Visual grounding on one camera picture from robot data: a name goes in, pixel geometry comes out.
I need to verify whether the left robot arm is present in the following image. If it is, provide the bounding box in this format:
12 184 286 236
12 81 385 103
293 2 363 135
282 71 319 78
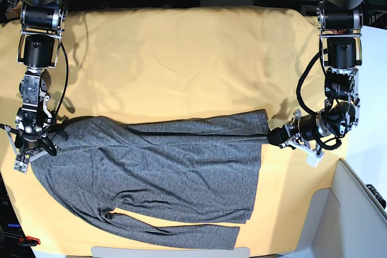
267 0 364 154

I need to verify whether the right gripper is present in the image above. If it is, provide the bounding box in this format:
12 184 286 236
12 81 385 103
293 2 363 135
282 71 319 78
15 112 57 156

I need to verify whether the white plastic bin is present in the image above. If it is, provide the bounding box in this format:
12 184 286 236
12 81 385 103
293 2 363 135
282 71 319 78
294 160 386 257

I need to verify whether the grey long-sleeve shirt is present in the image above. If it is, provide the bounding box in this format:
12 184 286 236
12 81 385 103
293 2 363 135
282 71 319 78
32 109 268 250

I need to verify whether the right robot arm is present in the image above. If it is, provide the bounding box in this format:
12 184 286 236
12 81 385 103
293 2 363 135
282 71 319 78
15 0 67 156

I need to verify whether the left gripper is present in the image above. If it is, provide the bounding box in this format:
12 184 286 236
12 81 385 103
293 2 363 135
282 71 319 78
267 109 330 149

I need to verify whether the red-black clamp left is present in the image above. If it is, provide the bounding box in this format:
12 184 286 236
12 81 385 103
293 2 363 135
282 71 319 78
18 236 41 247

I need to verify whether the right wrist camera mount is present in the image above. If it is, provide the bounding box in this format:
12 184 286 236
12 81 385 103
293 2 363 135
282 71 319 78
1 123 48 175

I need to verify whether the yellow table cloth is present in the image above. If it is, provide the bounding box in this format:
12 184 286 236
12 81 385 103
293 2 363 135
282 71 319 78
1 7 350 256

